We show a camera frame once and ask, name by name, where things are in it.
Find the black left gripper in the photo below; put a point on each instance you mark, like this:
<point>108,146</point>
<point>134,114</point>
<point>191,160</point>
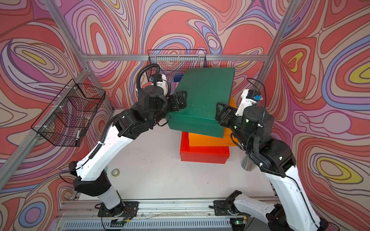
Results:
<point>182,102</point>

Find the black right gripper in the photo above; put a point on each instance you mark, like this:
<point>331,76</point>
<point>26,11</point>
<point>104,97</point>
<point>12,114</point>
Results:
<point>224,113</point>

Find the red shoebox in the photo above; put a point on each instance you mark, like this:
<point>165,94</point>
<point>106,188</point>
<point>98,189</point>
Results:
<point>202,154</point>

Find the green shoebox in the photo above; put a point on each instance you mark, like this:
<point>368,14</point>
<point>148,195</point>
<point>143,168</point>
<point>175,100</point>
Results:
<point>205,88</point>

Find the orange shoebox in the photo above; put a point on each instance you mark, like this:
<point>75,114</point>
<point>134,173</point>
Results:
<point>196,140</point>

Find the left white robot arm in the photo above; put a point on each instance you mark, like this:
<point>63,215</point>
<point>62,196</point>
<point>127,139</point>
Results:
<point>91,178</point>

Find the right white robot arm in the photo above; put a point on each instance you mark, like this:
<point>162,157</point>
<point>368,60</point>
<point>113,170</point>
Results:
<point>293,212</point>

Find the blue tool in basket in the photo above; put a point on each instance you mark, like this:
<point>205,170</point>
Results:
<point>177,78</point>

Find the metal cup of pens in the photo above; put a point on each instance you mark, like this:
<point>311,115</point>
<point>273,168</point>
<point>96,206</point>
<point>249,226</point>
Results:
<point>247,164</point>

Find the tape roll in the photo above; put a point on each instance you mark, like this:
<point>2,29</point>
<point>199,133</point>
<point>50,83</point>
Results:
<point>115,172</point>

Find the black marker in basket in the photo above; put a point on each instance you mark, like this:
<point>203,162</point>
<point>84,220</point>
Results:
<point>77,138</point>

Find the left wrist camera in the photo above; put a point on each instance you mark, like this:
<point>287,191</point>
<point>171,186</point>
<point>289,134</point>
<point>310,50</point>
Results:
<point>162,82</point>

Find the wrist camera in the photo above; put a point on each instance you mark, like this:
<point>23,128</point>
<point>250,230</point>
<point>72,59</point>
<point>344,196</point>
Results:
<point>162,82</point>
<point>248,98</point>

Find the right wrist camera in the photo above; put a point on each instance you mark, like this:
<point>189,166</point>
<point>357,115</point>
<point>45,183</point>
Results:
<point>248,98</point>

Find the black wire basket back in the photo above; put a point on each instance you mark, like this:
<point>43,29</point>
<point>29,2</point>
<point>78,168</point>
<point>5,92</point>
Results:
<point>176,61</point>

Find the black wire basket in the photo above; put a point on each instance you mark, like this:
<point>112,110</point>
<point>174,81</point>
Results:
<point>73,109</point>
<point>176,61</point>

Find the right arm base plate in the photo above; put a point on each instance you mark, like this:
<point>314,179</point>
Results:
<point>225,208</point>

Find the black wire basket left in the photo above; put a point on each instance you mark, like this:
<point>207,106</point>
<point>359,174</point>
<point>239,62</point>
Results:
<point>73,109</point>

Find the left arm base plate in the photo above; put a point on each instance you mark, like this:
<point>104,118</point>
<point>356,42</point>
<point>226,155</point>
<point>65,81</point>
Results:
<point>126,209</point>

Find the aluminium front rail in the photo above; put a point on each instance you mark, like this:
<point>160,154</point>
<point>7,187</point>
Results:
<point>192,214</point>

